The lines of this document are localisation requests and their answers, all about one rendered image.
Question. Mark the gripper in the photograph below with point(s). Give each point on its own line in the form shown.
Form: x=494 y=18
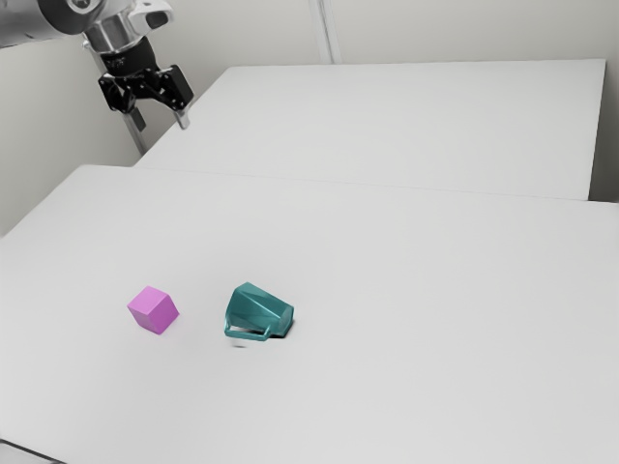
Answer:
x=128 y=60

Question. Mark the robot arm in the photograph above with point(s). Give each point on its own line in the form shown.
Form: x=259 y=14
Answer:
x=87 y=14

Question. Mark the teal faceted mug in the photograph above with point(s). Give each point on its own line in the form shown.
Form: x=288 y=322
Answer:
x=257 y=314

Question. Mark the pink cube block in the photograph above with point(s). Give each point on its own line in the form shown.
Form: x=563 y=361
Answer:
x=153 y=309

